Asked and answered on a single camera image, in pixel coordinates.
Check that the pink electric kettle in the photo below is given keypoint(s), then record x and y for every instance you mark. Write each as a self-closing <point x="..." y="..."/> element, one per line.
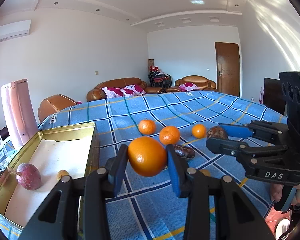
<point x="18" y="112"/>

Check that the purple passion fruit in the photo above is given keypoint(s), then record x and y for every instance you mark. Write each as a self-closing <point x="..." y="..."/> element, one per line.
<point x="28" y="176"/>

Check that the pink floral cushion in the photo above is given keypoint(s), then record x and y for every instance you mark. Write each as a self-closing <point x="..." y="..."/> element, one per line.
<point x="188" y="86"/>
<point x="132" y="90"/>
<point x="113" y="92"/>

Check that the stacked dark chairs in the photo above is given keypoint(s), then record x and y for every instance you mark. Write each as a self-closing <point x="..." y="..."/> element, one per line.
<point x="160" y="80"/>

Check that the blue plaid tablecloth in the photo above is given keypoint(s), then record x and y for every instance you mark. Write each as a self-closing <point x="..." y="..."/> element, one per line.
<point x="147" y="208"/>

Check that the person's right hand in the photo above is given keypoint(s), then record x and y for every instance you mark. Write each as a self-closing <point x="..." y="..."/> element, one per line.
<point x="276" y="193"/>

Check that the gold metal tin tray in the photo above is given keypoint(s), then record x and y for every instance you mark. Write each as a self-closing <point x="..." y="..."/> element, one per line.
<point x="73" y="148"/>

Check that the large orange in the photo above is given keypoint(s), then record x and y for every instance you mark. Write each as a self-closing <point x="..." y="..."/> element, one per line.
<point x="147" y="156"/>

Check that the black television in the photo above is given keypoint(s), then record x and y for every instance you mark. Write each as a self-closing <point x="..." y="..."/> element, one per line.
<point x="272" y="95"/>

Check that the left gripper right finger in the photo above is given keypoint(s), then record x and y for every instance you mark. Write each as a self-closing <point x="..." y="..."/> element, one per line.
<point x="235" y="215"/>

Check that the small mandarin orange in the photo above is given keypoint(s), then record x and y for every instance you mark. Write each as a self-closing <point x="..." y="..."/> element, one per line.
<point x="199" y="131"/>
<point x="147" y="127"/>
<point x="169" y="135"/>

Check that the brown leather armchair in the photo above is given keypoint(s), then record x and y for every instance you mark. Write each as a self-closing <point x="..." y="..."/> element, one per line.
<point x="202" y="82"/>
<point x="54" y="104"/>

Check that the small yellow longan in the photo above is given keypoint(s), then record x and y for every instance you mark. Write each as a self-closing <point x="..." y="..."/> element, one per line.
<point x="205" y="172"/>
<point x="62" y="173"/>

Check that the brown leather sofa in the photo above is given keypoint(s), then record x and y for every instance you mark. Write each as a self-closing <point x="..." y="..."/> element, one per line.
<point x="97" y="93"/>

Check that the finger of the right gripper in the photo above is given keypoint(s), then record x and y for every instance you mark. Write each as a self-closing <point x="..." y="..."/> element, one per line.
<point x="222" y="146"/>
<point x="237" y="131"/>

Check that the brown wooden door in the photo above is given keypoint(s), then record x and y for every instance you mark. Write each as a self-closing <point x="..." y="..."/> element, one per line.
<point x="228" y="68"/>

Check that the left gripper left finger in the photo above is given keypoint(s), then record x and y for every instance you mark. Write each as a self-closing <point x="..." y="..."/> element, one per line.
<point x="57" y="216"/>

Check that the dark brown dried fruit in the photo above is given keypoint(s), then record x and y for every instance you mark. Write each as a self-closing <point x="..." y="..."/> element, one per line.
<point x="184" y="152"/>
<point x="217" y="132"/>

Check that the white wall air conditioner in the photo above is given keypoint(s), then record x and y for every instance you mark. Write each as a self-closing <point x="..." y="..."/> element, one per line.
<point x="14" y="30"/>

